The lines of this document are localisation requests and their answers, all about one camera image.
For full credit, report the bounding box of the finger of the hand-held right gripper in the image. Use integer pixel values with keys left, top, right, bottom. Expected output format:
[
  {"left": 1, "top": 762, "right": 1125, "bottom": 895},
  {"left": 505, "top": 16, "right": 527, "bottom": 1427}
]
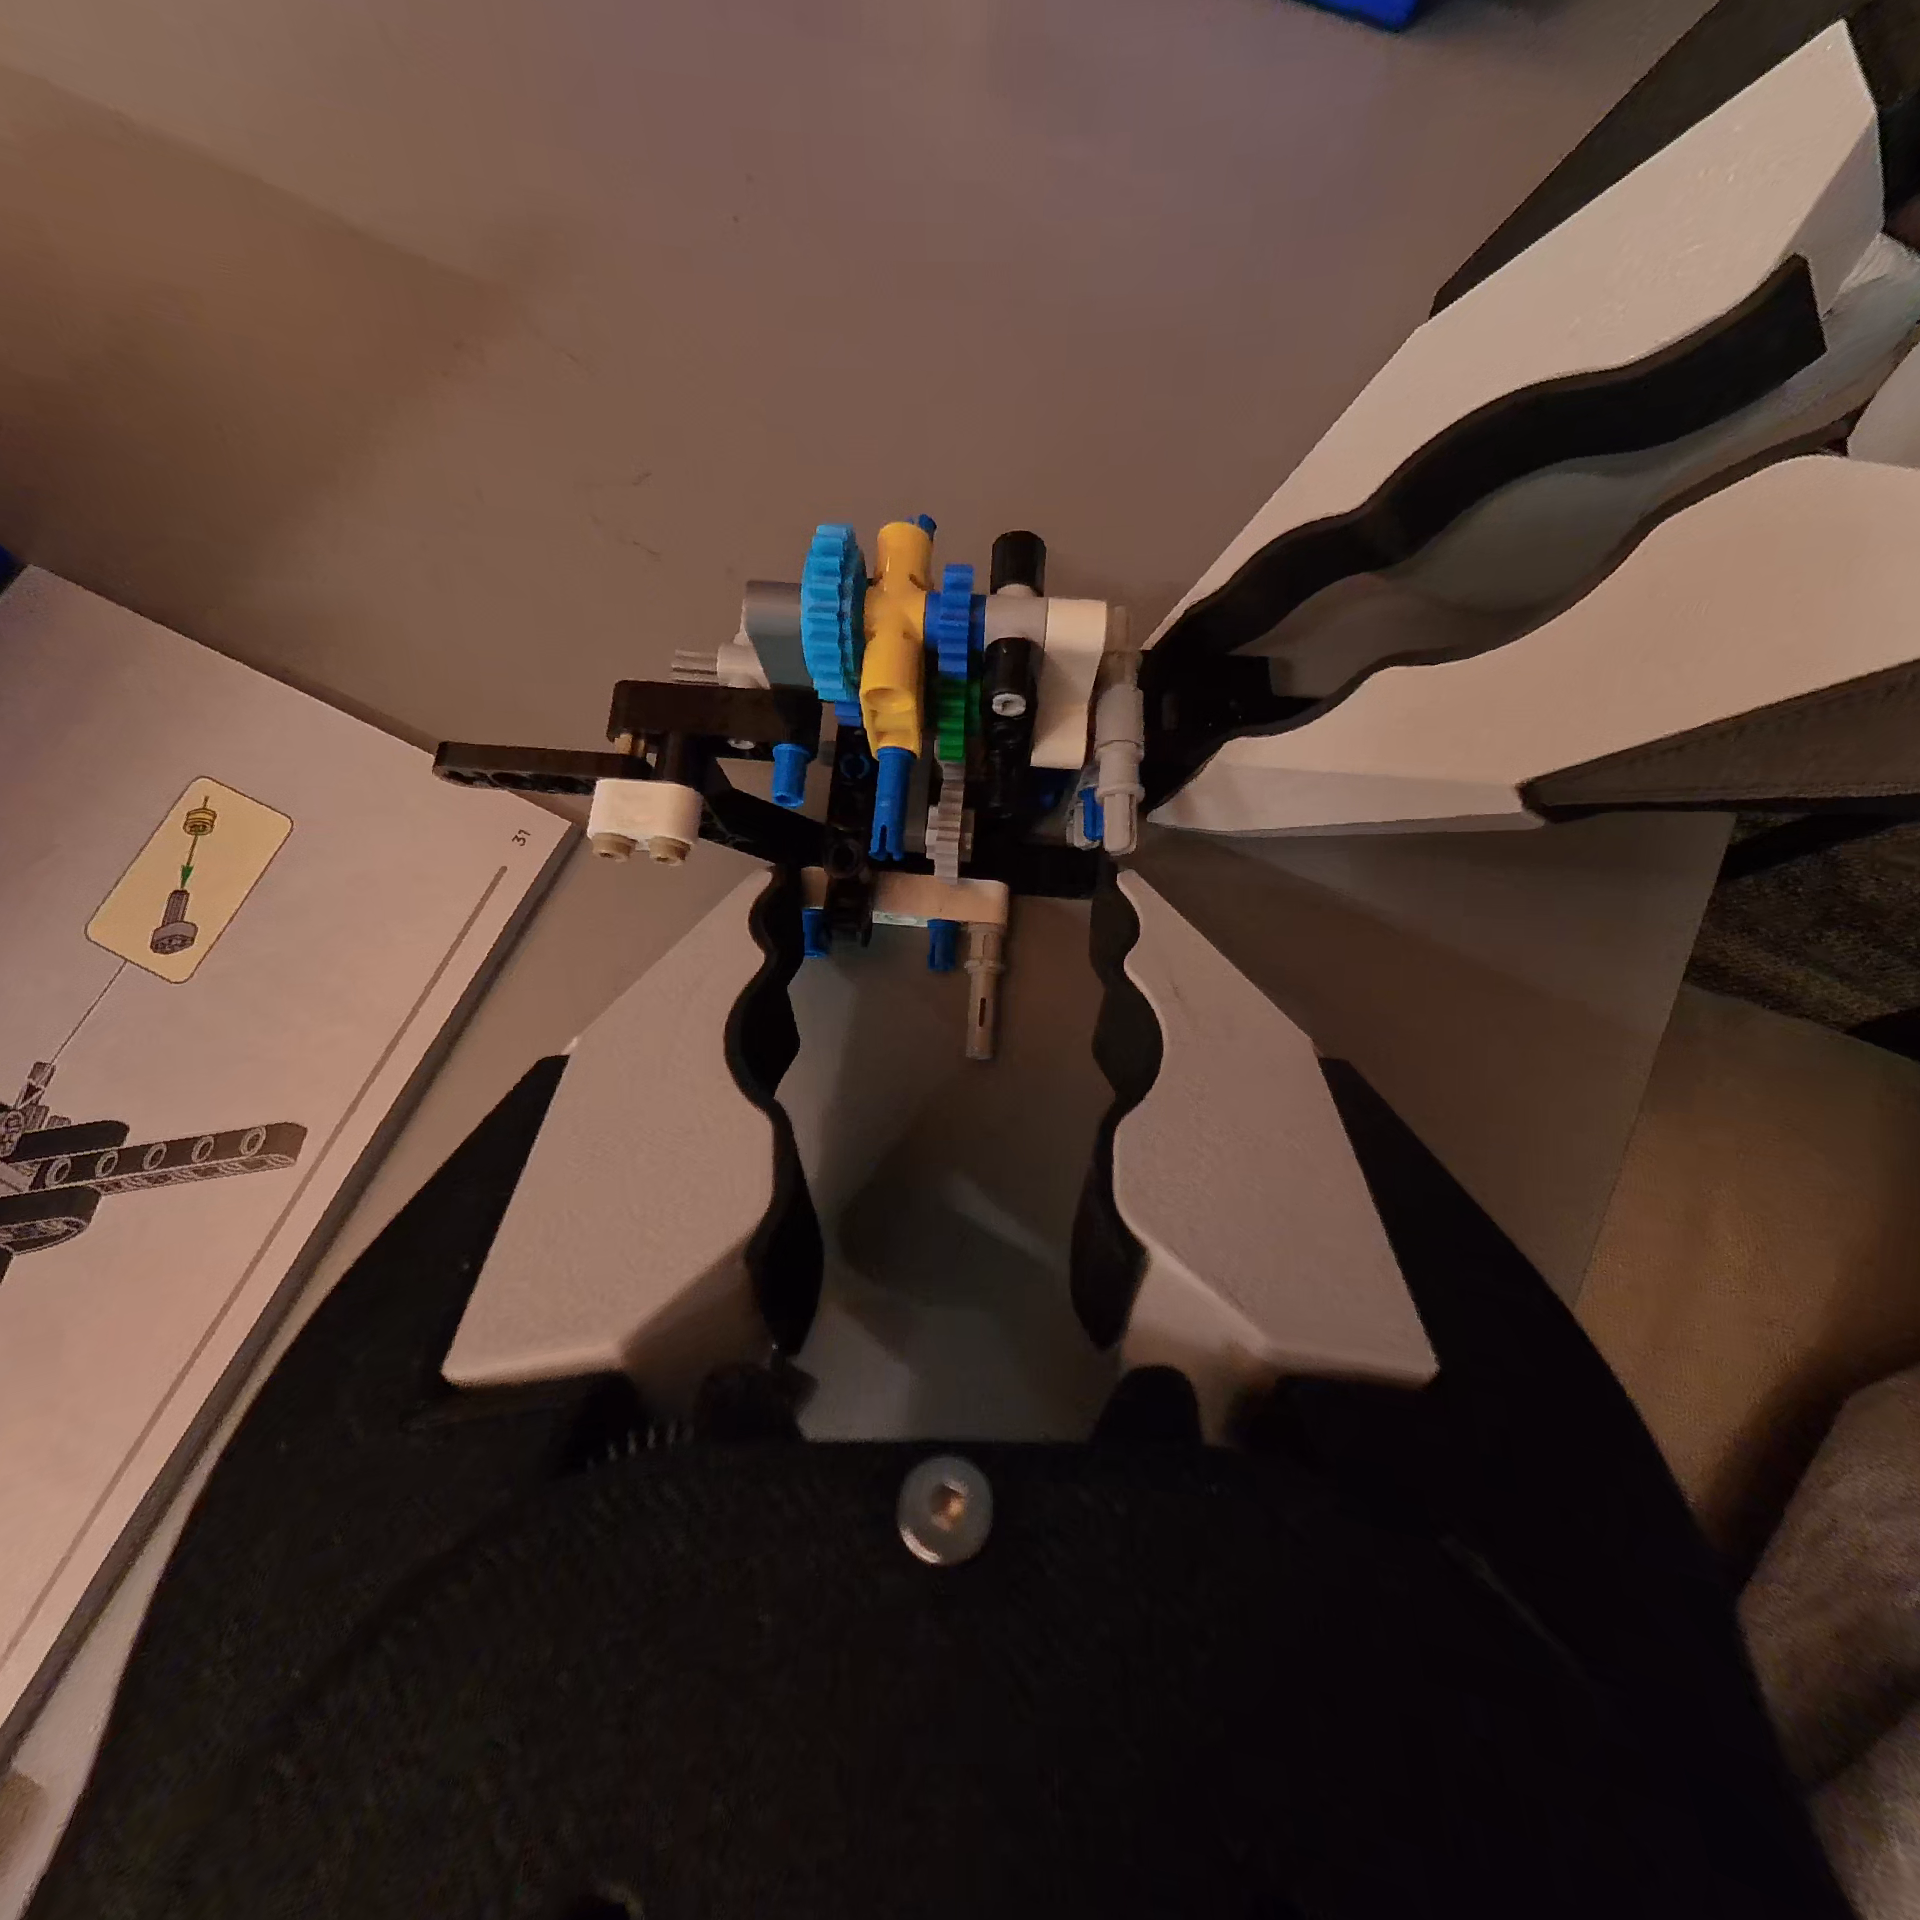
[
  {"left": 1142, "top": 23, "right": 1888, "bottom": 729},
  {"left": 1147, "top": 451, "right": 1920, "bottom": 837}
]

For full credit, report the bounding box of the multicoloured lego gear assembly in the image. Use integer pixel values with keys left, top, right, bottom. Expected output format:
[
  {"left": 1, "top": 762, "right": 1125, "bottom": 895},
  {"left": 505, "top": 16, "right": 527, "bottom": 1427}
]
[{"left": 431, "top": 509, "right": 1153, "bottom": 1066}]

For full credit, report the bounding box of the lego instruction booklet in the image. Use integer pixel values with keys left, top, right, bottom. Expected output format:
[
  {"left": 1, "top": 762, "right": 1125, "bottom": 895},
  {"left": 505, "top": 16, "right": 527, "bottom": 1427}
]
[{"left": 0, "top": 562, "right": 582, "bottom": 1759}]

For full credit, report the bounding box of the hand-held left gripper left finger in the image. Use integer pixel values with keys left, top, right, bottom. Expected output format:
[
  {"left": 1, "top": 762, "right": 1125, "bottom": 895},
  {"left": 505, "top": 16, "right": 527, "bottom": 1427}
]
[{"left": 438, "top": 867, "right": 827, "bottom": 1402}]

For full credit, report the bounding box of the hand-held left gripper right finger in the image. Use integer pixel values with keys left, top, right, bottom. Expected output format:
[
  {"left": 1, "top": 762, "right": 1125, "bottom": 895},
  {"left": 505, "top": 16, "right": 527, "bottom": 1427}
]
[{"left": 1072, "top": 867, "right": 1445, "bottom": 1441}]

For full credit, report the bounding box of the grey fabric cushion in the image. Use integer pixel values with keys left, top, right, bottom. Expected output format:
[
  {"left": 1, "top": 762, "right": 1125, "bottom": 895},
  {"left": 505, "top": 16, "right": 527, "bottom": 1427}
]
[{"left": 1574, "top": 983, "right": 1920, "bottom": 1848}]

